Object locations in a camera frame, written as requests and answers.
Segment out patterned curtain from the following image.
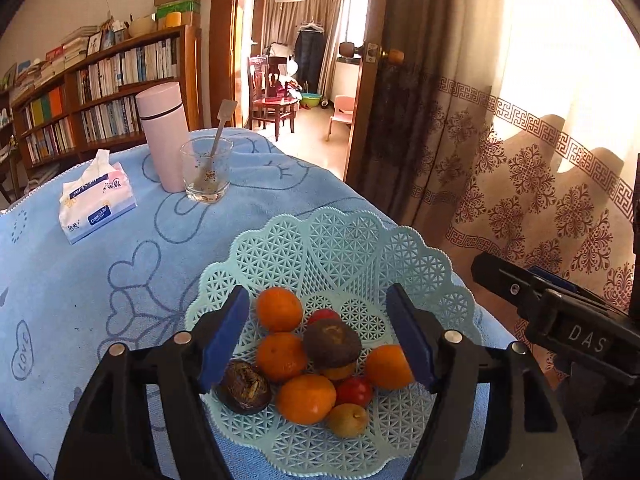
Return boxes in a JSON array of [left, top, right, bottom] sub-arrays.
[[440, 0, 640, 313], [375, 0, 506, 253]]

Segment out clear glass cup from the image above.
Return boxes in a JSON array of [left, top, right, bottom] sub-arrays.
[[180, 137, 234, 205]]

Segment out metal spoon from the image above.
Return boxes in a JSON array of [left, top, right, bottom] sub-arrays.
[[197, 99, 238, 188]]

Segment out orange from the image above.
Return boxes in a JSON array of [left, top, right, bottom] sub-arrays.
[[276, 374, 337, 426], [256, 332, 308, 383], [256, 286, 304, 333], [363, 344, 416, 391]]

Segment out red cherry tomato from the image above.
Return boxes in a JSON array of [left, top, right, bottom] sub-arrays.
[[306, 308, 342, 326], [335, 376, 374, 408]]

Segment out small yellow fruit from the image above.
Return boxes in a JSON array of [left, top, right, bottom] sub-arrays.
[[326, 402, 369, 438], [320, 362, 357, 382]]

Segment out hanging dark clothes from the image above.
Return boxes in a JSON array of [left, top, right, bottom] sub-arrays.
[[294, 25, 327, 91]]

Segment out dark wooden chair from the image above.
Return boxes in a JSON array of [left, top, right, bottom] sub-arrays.
[[246, 55, 296, 133]]

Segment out pink plastic child chair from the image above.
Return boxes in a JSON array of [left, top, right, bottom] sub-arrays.
[[327, 95, 357, 142]]

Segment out pink thermos bottle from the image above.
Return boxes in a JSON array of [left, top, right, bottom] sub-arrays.
[[136, 81, 191, 194]]

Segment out pile of stacked books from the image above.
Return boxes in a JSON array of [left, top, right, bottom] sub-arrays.
[[10, 25, 101, 96]]

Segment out rows of shelved books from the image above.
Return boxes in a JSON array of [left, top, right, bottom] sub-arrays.
[[20, 37, 181, 163]]

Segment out dark brown round fruit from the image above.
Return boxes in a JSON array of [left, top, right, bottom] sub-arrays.
[[215, 360, 274, 416], [302, 318, 362, 368]]

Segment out beige balcony curtain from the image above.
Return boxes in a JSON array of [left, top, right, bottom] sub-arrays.
[[262, 0, 346, 91]]

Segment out wooden door frame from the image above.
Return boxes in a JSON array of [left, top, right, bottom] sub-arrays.
[[209, 0, 261, 131]]

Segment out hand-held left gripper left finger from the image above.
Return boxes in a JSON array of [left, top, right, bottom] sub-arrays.
[[54, 285, 251, 480]]

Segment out brown wooden door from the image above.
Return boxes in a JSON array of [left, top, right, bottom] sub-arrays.
[[344, 0, 418, 206]]

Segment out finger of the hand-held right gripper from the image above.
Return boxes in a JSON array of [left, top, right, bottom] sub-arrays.
[[471, 252, 547, 322], [527, 265, 628, 317]]

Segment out light blue printed tablecloth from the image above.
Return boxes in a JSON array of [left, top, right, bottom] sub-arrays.
[[0, 127, 516, 480]]

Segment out light blue plastic lattice basket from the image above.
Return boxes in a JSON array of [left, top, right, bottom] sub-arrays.
[[185, 208, 485, 476]]

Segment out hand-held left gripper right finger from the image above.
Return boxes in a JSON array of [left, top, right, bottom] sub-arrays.
[[385, 282, 583, 480]]

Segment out wooden bookshelf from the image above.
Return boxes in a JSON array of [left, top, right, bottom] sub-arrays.
[[0, 25, 203, 181]]

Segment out white blue tissue pack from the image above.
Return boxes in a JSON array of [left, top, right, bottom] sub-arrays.
[[58, 149, 138, 245]]

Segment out woven bowl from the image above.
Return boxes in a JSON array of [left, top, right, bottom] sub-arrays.
[[129, 15, 157, 38]]

